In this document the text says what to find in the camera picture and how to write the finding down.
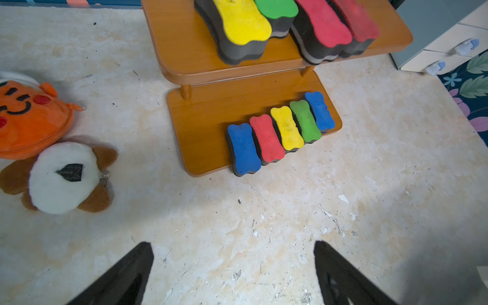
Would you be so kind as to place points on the wooden two-tier shelf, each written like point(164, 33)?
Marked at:
point(212, 95)

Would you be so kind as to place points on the blue eraser shelf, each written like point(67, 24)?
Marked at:
point(243, 150)
point(323, 118)

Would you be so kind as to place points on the blue eraser bottom shelf right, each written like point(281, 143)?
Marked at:
point(323, 118)

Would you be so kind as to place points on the yellow eraser shelf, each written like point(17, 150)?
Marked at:
point(290, 137)
point(239, 29)

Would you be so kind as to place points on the red eraser top shelf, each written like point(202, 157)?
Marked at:
point(318, 32)
point(363, 29)

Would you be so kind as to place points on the yellow eraser top shelf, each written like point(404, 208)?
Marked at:
point(239, 29)

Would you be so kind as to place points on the light blue drawer cabinet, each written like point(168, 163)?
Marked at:
point(445, 34)

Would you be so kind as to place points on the red eraser bottom shelf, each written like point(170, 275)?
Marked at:
point(270, 149)

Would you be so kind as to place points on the blue eraser bottom shelf left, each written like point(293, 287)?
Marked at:
point(243, 150)

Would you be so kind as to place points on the red eraser shelf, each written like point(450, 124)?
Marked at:
point(318, 32)
point(363, 29)
point(270, 149)

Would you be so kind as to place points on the green eraser bottom shelf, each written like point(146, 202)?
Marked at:
point(307, 124)

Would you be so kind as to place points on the green eraser shelf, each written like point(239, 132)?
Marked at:
point(307, 124)
point(280, 14)

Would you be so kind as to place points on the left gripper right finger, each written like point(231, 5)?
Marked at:
point(342, 283)

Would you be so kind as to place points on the yellow eraser bottom shelf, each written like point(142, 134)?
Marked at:
point(290, 137)

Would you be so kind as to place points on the orange plush pouch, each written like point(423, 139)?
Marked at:
point(32, 116)

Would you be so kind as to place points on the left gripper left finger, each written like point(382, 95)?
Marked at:
point(124, 283)

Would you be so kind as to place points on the brown white plush toy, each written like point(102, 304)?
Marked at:
point(64, 177)

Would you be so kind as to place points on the green eraser top shelf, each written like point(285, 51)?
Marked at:
point(280, 14)

